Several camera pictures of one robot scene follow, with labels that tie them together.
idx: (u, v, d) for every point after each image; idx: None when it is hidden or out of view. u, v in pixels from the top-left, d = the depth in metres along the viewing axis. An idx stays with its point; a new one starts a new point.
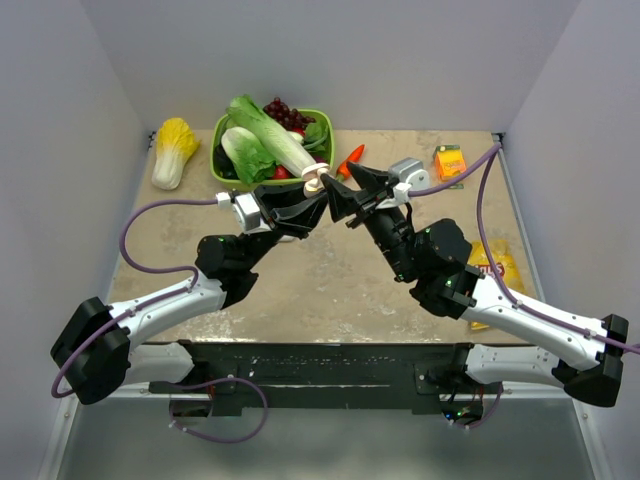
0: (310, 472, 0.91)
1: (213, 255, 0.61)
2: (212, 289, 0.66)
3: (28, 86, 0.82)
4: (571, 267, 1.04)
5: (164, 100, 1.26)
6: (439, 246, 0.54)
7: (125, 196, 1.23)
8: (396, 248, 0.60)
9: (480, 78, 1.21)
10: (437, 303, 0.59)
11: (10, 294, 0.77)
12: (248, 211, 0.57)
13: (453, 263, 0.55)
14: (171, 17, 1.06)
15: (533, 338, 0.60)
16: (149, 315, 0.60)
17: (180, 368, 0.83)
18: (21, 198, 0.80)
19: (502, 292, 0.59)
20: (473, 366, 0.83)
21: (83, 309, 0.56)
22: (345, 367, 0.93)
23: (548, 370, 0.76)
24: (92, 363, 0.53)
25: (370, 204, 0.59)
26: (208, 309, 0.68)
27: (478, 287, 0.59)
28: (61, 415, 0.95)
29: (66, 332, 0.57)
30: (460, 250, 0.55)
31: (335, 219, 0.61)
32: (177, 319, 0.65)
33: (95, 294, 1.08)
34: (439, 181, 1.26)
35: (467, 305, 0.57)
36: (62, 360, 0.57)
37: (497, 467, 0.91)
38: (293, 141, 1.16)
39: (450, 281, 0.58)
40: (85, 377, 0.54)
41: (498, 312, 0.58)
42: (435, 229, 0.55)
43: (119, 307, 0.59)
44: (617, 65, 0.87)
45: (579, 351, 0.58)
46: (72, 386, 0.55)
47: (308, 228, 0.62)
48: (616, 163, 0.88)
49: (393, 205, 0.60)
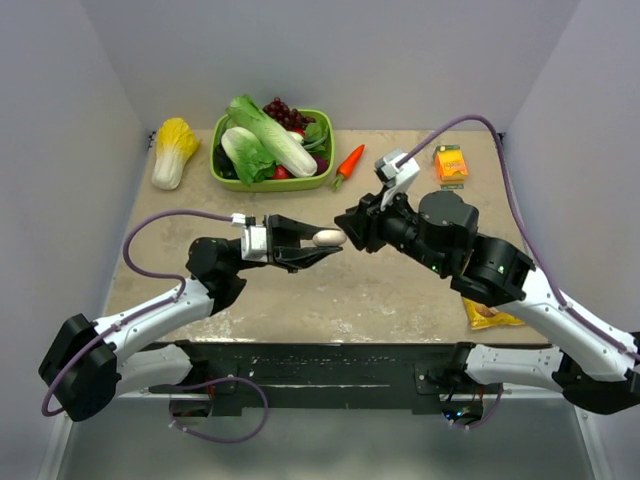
0: (309, 472, 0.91)
1: (205, 258, 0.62)
2: (199, 297, 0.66)
3: (27, 89, 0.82)
4: (570, 269, 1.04)
5: (164, 100, 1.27)
6: (431, 214, 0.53)
7: (125, 195, 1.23)
8: (414, 242, 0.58)
9: (481, 77, 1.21)
10: (479, 288, 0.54)
11: (11, 292, 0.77)
12: (254, 244, 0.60)
13: (453, 228, 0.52)
14: (171, 18, 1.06)
15: (567, 343, 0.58)
16: (135, 329, 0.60)
17: (177, 370, 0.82)
18: (20, 199, 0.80)
19: (552, 290, 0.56)
20: (472, 364, 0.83)
21: (67, 327, 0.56)
22: (345, 367, 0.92)
23: (548, 372, 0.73)
24: (80, 379, 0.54)
25: (372, 206, 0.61)
26: (199, 316, 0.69)
27: (527, 280, 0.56)
28: (61, 415, 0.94)
29: (54, 349, 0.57)
30: (459, 214, 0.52)
31: (360, 247, 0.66)
32: (165, 329, 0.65)
33: (95, 295, 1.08)
34: (439, 181, 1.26)
35: (516, 295, 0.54)
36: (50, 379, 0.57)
37: (495, 466, 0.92)
38: (293, 141, 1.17)
39: (502, 267, 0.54)
40: (74, 395, 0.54)
41: (544, 311, 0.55)
42: (426, 202, 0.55)
43: (104, 324, 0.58)
44: (618, 64, 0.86)
45: (611, 365, 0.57)
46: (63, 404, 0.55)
47: (300, 268, 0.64)
48: (616, 162, 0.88)
49: (393, 191, 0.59)
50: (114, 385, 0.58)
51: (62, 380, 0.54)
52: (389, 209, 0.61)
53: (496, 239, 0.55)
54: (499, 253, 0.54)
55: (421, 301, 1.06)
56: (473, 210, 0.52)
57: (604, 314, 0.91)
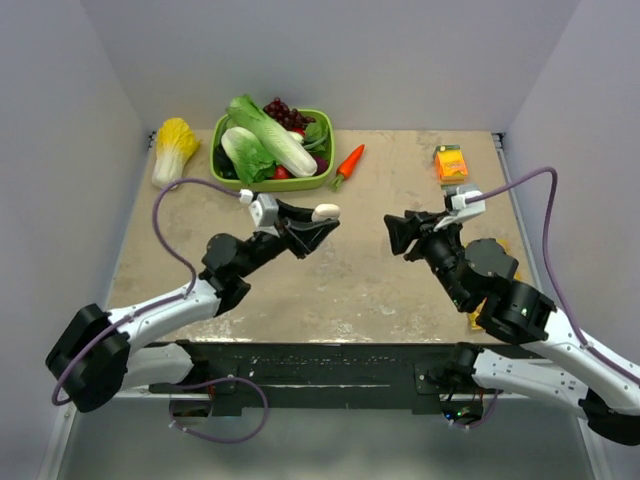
0: (309, 472, 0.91)
1: (225, 248, 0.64)
2: (208, 294, 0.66)
3: (26, 89, 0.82)
4: (570, 269, 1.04)
5: (164, 100, 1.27)
6: (475, 263, 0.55)
7: (125, 195, 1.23)
8: (449, 272, 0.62)
9: (480, 77, 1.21)
10: (505, 329, 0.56)
11: (10, 292, 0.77)
12: (268, 207, 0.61)
13: (494, 279, 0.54)
14: (171, 19, 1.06)
15: (589, 378, 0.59)
16: (146, 321, 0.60)
17: (179, 369, 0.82)
18: (20, 199, 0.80)
19: (573, 330, 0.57)
20: (480, 371, 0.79)
21: (82, 315, 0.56)
22: (345, 367, 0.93)
23: (574, 398, 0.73)
24: (92, 368, 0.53)
25: (427, 224, 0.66)
26: (204, 315, 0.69)
27: (550, 321, 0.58)
28: (61, 415, 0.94)
29: (64, 337, 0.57)
30: (501, 266, 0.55)
31: (395, 251, 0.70)
32: (173, 325, 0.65)
33: (95, 295, 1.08)
34: (439, 181, 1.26)
35: (539, 336, 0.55)
36: (59, 369, 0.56)
37: (495, 466, 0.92)
38: (293, 141, 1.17)
39: (526, 310, 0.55)
40: (84, 384, 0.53)
41: (565, 350, 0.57)
42: (472, 248, 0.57)
43: (117, 314, 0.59)
44: (618, 64, 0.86)
45: (633, 400, 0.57)
46: (71, 394, 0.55)
47: (307, 249, 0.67)
48: (616, 162, 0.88)
49: (452, 220, 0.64)
50: (122, 377, 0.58)
51: (73, 368, 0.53)
52: (440, 233, 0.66)
53: (520, 283, 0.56)
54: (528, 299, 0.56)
55: (421, 301, 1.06)
56: (515, 263, 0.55)
57: (605, 314, 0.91)
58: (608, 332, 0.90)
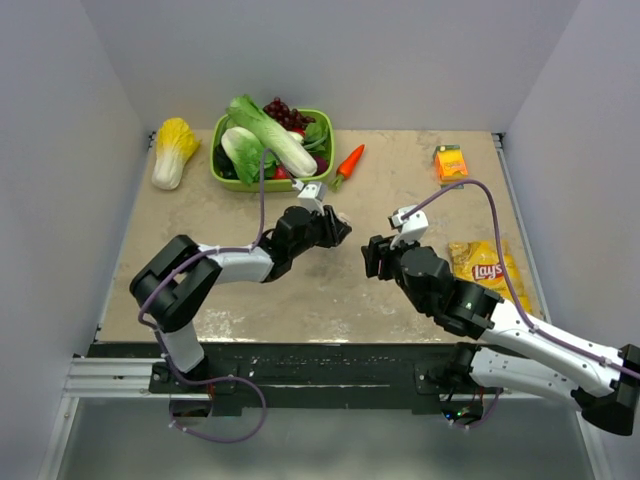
0: (310, 472, 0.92)
1: (299, 216, 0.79)
2: (264, 257, 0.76)
3: (26, 89, 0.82)
4: (568, 270, 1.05)
5: (165, 100, 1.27)
6: (408, 265, 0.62)
7: (126, 195, 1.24)
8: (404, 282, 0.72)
9: (481, 77, 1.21)
10: (457, 323, 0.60)
11: (10, 292, 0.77)
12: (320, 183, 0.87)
13: (428, 277, 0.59)
14: (171, 18, 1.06)
15: (548, 361, 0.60)
16: (226, 258, 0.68)
17: (194, 354, 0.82)
18: (19, 200, 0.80)
19: (520, 316, 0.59)
20: (477, 369, 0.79)
21: (175, 243, 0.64)
22: (345, 367, 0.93)
23: (566, 389, 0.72)
24: (190, 281, 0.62)
25: (383, 243, 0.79)
26: (253, 278, 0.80)
27: (496, 312, 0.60)
28: (61, 415, 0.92)
29: (152, 263, 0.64)
30: (431, 265, 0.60)
31: (369, 272, 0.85)
32: (231, 274, 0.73)
33: (96, 295, 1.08)
34: (439, 181, 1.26)
35: (486, 327, 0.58)
36: (147, 289, 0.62)
37: (494, 466, 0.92)
38: (292, 141, 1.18)
39: (471, 304, 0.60)
40: (182, 296, 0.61)
41: (515, 337, 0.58)
42: (408, 256, 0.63)
43: (204, 247, 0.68)
44: (618, 65, 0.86)
45: (593, 378, 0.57)
46: (163, 308, 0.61)
47: (337, 240, 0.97)
48: (616, 162, 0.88)
49: (401, 236, 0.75)
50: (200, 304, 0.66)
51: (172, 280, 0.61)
52: (398, 250, 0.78)
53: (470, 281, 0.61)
54: (472, 294, 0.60)
55: None
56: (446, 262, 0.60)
57: (604, 315, 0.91)
58: (605, 332, 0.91)
